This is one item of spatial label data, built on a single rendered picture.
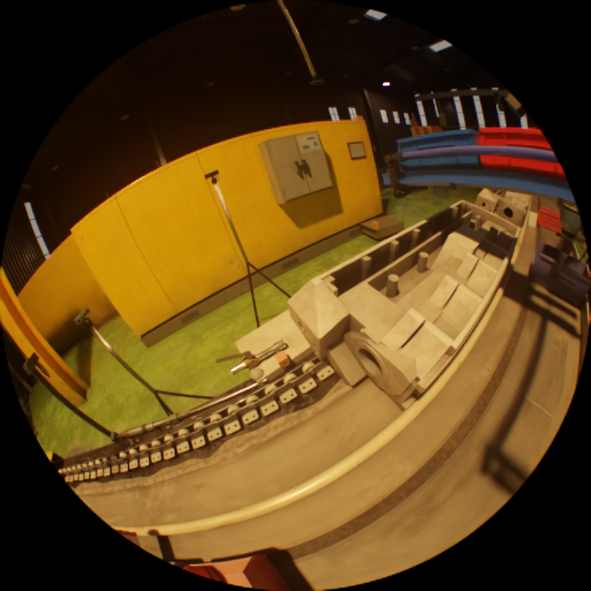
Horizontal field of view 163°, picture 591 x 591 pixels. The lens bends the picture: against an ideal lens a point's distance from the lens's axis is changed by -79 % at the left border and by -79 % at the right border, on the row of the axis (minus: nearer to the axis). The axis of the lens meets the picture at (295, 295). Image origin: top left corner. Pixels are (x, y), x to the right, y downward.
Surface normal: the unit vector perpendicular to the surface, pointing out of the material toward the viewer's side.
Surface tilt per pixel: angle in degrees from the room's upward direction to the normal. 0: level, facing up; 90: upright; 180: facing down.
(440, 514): 0
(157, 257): 90
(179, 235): 90
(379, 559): 0
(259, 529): 0
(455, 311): 31
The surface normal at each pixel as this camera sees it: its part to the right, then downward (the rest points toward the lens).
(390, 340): -0.47, -0.51
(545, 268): -0.84, 0.49
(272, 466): -0.27, -0.79
